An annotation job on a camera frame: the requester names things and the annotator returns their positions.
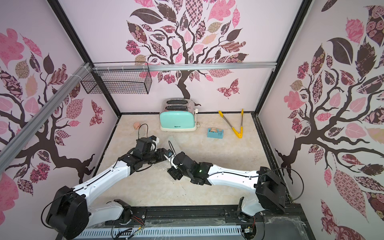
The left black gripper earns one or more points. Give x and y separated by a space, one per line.
161 157

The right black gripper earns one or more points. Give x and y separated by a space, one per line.
179 163

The mint green toaster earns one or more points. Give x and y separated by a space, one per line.
178 115

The aluminium frame rail back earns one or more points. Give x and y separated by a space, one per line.
189 67

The aluminium frame rail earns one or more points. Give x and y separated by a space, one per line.
11 150
189 67

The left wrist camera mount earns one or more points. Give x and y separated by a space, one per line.
154 141

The teal tape dispenser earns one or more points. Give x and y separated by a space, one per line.
215 133

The aluminium frame rail left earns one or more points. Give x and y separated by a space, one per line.
11 150

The black wire basket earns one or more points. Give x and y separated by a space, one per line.
118 78

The white slotted cable duct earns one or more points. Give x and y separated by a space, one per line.
165 233

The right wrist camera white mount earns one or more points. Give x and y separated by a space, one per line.
170 156

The small pink lidded jar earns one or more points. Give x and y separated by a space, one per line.
137 125

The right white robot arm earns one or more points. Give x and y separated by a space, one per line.
267 190

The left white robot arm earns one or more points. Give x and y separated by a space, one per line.
71 211

